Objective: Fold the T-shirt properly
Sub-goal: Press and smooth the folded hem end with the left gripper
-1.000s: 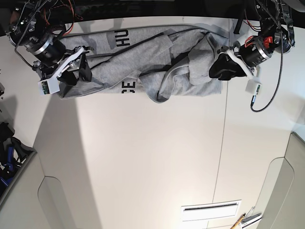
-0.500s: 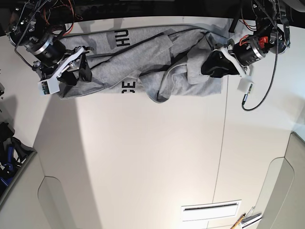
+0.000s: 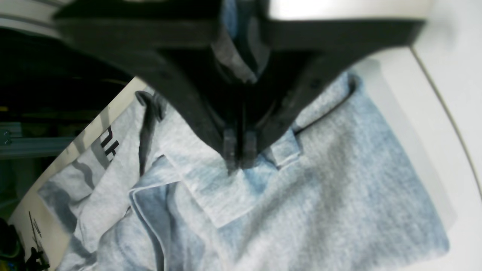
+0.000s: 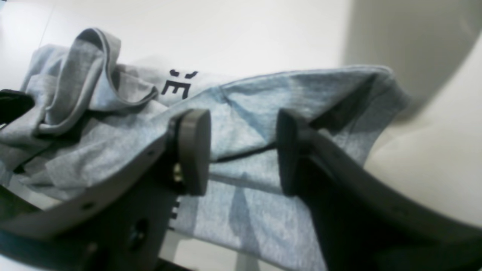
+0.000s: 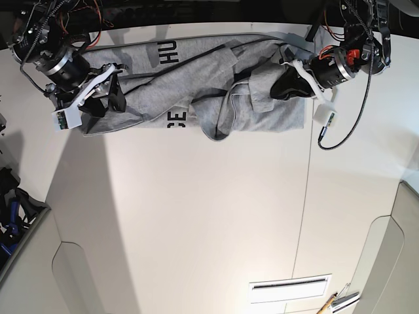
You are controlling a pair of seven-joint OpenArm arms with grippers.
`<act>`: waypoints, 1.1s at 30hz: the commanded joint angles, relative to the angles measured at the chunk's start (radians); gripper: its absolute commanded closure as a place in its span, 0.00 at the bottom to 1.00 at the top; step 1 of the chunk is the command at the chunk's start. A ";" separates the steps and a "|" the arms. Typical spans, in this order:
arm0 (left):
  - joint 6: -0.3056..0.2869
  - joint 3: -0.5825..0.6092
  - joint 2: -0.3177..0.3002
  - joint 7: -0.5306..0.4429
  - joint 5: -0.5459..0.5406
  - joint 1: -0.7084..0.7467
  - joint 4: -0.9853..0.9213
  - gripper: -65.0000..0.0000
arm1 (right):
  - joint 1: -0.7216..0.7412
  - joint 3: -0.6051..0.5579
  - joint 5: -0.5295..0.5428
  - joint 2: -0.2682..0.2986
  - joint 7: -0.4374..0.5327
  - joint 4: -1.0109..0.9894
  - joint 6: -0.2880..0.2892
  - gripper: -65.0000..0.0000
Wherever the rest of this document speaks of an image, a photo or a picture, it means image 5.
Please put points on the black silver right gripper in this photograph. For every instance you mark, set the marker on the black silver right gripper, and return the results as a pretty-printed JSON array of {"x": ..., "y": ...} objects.
[{"x": 71, "y": 73}]

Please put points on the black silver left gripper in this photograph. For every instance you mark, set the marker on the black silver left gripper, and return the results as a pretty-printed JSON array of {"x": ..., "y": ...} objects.
[{"x": 331, "y": 67}]

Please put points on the grey T-shirt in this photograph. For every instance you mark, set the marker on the grey T-shirt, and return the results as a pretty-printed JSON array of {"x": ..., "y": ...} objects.
[{"x": 220, "y": 84}]

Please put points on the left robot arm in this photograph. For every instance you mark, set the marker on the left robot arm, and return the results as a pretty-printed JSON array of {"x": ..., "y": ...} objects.
[{"x": 364, "y": 45}]

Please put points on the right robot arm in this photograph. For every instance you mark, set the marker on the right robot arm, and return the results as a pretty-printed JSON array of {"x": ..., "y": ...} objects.
[{"x": 42, "y": 31}]

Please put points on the blue clamp tool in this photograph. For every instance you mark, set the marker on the blue clamp tool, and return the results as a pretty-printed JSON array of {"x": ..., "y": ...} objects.
[{"x": 11, "y": 226}]

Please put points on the wooden pencil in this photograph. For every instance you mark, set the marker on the wooden pencil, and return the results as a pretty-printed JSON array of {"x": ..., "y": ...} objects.
[{"x": 327, "y": 304}]

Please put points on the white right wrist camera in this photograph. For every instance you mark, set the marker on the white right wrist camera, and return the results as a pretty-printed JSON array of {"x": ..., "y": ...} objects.
[{"x": 67, "y": 118}]

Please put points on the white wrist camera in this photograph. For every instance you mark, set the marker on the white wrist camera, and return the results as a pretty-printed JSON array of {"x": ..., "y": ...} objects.
[
  {"x": 67, "y": 118},
  {"x": 324, "y": 115}
]

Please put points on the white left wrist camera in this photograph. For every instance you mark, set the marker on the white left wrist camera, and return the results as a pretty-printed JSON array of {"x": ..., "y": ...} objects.
[{"x": 324, "y": 115}]

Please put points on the white desk cable grommet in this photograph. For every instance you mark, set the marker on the white desk cable grommet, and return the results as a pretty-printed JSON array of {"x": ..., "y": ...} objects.
[{"x": 289, "y": 289}]

